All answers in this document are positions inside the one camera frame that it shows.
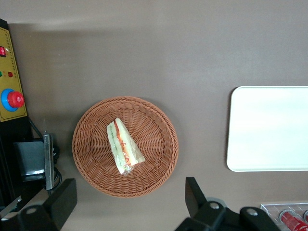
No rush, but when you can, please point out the clear acrylic bottle rack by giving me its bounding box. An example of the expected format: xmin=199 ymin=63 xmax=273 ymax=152
xmin=260 ymin=203 xmax=308 ymax=231

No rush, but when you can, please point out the triangle sandwich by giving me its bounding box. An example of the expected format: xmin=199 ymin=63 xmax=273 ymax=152
xmin=106 ymin=117 xmax=146 ymax=177

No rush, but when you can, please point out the black appliance housing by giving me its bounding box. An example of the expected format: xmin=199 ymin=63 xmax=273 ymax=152
xmin=0 ymin=120 xmax=32 ymax=212

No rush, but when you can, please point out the cream rectangular plastic tray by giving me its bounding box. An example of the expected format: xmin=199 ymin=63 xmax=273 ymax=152
xmin=226 ymin=85 xmax=308 ymax=172

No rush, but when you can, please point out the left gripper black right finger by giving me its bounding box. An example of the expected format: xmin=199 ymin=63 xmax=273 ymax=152
xmin=175 ymin=177 xmax=227 ymax=231

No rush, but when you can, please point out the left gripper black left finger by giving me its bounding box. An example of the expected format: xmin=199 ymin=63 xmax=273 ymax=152
xmin=14 ymin=178 xmax=77 ymax=231

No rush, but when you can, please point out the yellow panel control box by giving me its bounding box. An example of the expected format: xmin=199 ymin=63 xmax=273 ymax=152
xmin=0 ymin=18 xmax=28 ymax=123

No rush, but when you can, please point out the round brown wicker basket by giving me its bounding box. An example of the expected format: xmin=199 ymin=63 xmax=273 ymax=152
xmin=71 ymin=96 xmax=179 ymax=198

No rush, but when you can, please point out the red cola bottle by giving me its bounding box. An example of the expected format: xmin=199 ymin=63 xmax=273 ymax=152
xmin=279 ymin=208 xmax=304 ymax=231

